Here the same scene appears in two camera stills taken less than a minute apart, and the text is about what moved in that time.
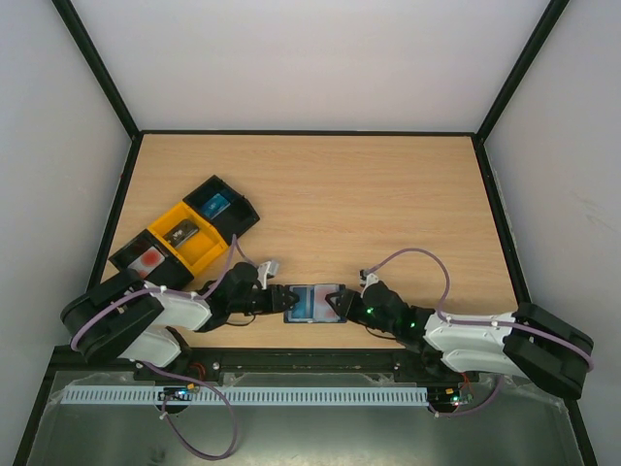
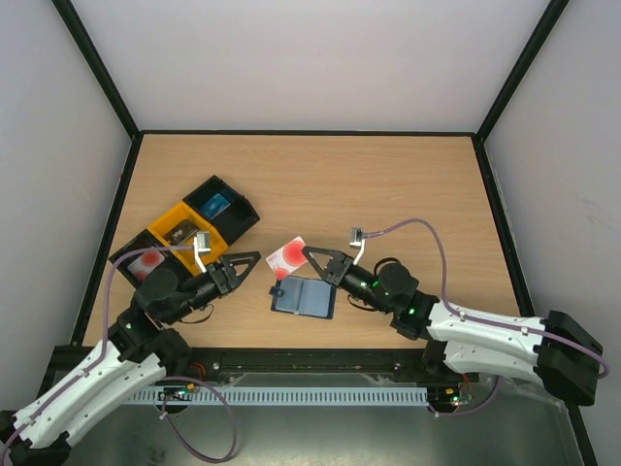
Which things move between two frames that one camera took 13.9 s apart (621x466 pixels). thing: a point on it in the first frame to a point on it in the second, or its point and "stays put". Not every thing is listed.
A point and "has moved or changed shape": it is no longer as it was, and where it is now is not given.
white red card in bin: x=147 y=262 stays put
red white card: x=323 y=312 to x=287 y=258
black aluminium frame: x=33 y=418 stays put
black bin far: x=230 y=211 stays put
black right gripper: x=350 y=303 to x=337 y=269
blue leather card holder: x=312 y=306 has moved or changed shape
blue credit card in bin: x=215 y=206 stays put
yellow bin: x=195 y=241 stays put
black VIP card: x=180 y=233 stays put
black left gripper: x=276 y=296 to x=237 y=280
